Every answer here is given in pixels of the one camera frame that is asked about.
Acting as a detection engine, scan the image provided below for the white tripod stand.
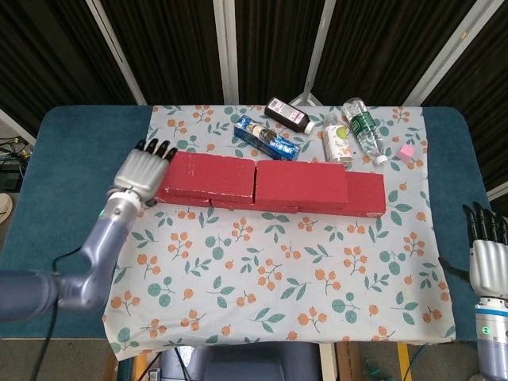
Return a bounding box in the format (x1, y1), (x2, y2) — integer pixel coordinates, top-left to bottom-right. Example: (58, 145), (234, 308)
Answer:
(288, 0), (338, 107)

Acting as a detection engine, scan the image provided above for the blue toothpaste box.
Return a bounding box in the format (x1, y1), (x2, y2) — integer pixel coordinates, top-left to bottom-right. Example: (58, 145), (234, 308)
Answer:
(233, 114), (302, 163)

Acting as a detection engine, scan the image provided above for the white metal frame bar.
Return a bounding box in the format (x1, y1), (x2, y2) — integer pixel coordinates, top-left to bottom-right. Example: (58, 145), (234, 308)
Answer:
(402, 0), (501, 107)
(213, 0), (241, 106)
(85, 0), (148, 106)
(0, 107), (37, 144)
(487, 184), (508, 203)

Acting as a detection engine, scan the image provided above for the yellow post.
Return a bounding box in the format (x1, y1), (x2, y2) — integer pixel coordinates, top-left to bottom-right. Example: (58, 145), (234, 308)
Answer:
(398, 343), (412, 381)

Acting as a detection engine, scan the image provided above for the floral printed tablecloth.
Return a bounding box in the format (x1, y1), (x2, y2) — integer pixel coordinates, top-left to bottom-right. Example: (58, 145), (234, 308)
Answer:
(102, 103), (457, 361)

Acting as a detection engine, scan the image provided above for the dark brown bottle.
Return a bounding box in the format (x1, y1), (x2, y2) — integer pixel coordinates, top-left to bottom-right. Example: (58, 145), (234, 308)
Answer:
(264, 96), (317, 136)

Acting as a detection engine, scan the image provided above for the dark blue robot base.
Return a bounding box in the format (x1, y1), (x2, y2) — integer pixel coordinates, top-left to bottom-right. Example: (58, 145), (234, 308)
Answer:
(160, 343), (322, 381)

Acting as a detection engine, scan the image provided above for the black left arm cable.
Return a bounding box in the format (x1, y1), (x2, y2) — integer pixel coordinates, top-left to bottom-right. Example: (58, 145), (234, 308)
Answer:
(29, 245), (87, 381)

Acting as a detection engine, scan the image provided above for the white printed bottle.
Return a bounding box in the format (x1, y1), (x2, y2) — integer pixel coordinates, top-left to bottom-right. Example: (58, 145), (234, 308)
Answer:
(321, 114), (355, 165)

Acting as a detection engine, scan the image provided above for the clear green-label water bottle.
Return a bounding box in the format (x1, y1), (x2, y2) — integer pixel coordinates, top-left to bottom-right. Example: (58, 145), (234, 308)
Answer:
(341, 98), (388, 165)

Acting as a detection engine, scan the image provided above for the blue felt table cover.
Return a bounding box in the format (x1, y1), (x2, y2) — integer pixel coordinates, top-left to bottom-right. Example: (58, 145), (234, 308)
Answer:
(0, 105), (501, 342)

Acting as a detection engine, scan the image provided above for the red brick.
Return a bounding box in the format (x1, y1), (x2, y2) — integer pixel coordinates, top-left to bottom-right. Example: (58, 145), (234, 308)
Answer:
(152, 195), (212, 207)
(209, 199), (299, 214)
(297, 172), (386, 217)
(156, 151), (256, 204)
(253, 160), (349, 210)

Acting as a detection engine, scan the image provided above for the brown cardboard box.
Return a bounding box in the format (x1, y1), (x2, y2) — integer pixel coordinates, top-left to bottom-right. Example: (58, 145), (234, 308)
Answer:
(335, 341), (363, 381)

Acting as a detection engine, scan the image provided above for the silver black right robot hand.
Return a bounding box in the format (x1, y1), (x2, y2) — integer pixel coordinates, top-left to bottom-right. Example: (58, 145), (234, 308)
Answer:
(438, 201), (508, 297)

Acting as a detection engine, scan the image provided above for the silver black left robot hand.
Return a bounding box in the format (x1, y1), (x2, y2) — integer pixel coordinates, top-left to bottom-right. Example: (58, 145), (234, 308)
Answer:
(114, 138), (179, 206)

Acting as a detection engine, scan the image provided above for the black electronics with cables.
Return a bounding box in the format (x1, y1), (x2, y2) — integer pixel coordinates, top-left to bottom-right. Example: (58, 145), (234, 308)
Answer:
(0, 134), (33, 191)

